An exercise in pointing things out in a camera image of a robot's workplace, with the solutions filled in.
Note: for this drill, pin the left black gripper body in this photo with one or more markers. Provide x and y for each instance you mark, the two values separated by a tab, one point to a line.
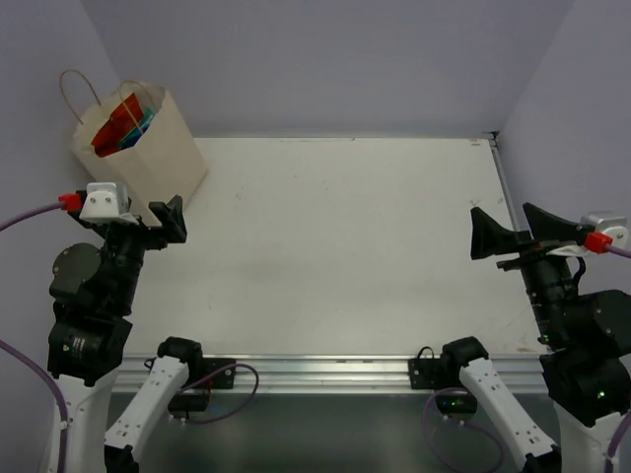
136	234

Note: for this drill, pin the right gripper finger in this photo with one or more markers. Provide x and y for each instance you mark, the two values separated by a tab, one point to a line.
489	238
546	226

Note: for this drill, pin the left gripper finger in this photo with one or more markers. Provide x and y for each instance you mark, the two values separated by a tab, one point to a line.
163	212
176	224

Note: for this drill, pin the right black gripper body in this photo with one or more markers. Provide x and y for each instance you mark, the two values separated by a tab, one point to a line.
535	258

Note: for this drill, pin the beige paper bag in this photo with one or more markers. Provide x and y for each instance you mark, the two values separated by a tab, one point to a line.
165	162

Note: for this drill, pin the teal Fox's candy packet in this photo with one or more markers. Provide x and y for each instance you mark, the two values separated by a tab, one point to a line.
135	134

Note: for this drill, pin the red Real crisps packet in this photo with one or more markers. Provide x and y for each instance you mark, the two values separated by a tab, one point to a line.
120	122

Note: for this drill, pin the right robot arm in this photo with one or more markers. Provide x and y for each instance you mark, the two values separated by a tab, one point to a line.
586	337

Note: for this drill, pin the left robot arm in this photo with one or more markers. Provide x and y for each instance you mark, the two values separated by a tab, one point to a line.
93	289

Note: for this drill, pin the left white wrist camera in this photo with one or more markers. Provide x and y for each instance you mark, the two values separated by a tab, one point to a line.
104	202

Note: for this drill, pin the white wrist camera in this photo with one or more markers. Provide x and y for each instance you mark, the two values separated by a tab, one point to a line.
610	234
104	202

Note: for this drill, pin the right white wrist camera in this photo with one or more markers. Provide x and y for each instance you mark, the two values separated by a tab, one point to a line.
610	234

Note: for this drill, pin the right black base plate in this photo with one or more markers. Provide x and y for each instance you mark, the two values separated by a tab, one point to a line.
426	371

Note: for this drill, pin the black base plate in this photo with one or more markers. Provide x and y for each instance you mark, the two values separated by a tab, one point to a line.
225	377
426	371

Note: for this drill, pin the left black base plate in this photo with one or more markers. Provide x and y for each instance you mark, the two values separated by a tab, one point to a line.
225	377

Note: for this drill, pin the aluminium mounting rail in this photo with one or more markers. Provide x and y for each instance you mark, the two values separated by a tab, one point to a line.
367	375

